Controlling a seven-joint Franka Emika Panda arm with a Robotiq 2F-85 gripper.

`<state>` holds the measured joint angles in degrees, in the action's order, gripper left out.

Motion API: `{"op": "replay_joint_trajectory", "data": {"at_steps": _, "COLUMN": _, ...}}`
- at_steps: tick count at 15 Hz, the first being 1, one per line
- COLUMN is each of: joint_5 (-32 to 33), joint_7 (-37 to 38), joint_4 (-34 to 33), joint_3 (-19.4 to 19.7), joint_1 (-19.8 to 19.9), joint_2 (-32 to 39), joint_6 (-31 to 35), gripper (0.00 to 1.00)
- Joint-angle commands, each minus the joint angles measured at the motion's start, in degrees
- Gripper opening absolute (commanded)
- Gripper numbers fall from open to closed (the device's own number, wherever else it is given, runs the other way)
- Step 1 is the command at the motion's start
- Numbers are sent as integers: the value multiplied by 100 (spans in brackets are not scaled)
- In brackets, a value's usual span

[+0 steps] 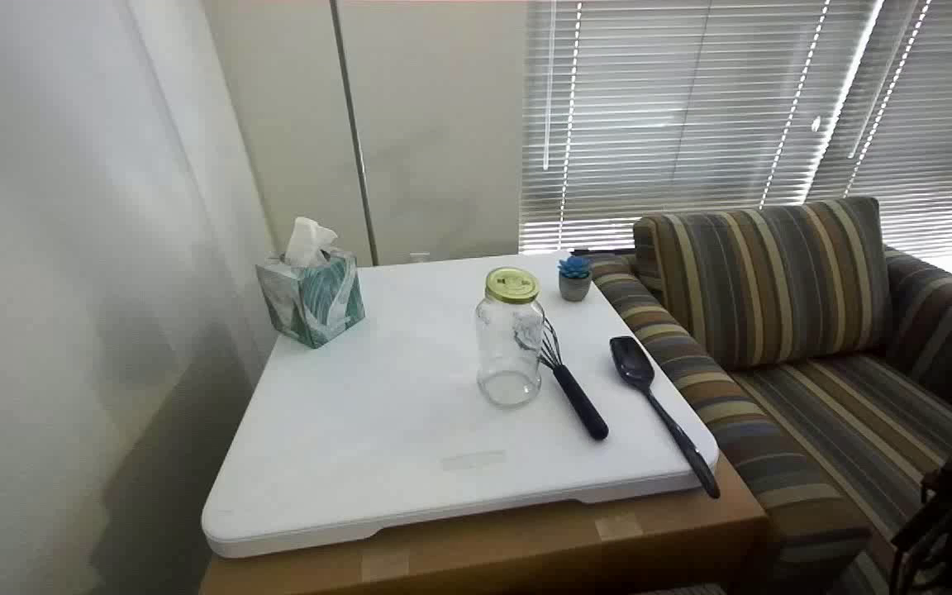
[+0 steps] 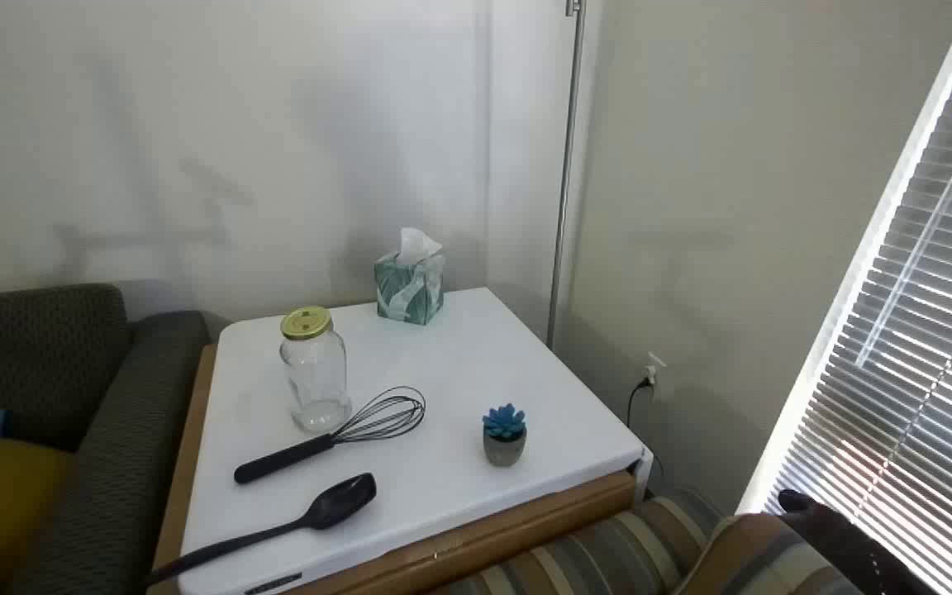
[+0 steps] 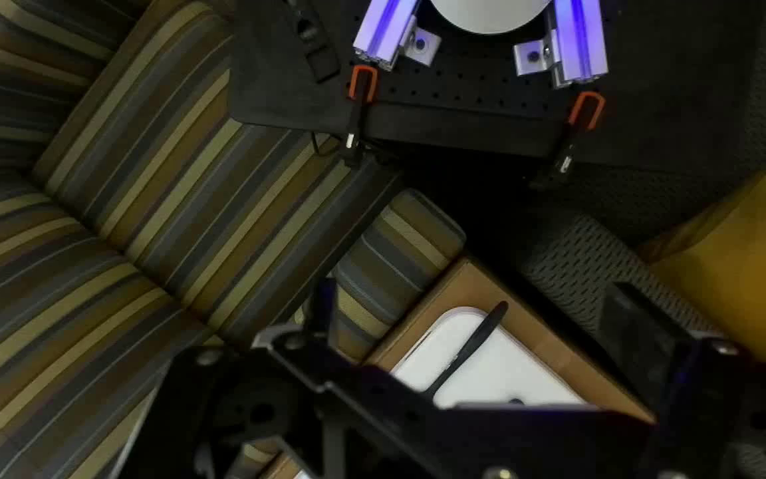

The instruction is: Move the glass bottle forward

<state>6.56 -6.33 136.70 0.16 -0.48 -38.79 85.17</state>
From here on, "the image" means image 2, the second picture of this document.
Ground clear glass jar yellow lid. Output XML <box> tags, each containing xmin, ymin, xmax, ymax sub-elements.
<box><xmin>276</xmin><ymin>306</ymin><xmax>351</xmax><ymax>434</ymax></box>

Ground teal patterned tissue box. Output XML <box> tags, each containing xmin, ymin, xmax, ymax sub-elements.
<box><xmin>374</xmin><ymin>229</ymin><xmax>446</xmax><ymax>324</ymax></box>

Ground small blue succulent pot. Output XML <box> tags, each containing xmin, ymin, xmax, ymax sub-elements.
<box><xmin>483</xmin><ymin>404</ymin><xmax>525</xmax><ymax>467</ymax></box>

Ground black plastic spoon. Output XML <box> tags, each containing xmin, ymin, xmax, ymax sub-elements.
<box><xmin>149</xmin><ymin>473</ymin><xmax>378</xmax><ymax>585</ymax></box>

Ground striped sofa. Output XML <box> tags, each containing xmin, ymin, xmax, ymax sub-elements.
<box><xmin>0</xmin><ymin>280</ymin><xmax>937</xmax><ymax>595</ymax></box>

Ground white window blinds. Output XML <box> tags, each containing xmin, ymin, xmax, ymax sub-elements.
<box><xmin>741</xmin><ymin>46</ymin><xmax>952</xmax><ymax>595</ymax></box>

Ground black wire whisk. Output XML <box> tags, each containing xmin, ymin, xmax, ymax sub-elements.
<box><xmin>235</xmin><ymin>387</ymin><xmax>426</xmax><ymax>485</ymax></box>

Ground wall power plug cable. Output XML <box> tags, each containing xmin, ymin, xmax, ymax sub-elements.
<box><xmin>623</xmin><ymin>351</ymin><xmax>666</xmax><ymax>434</ymax></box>

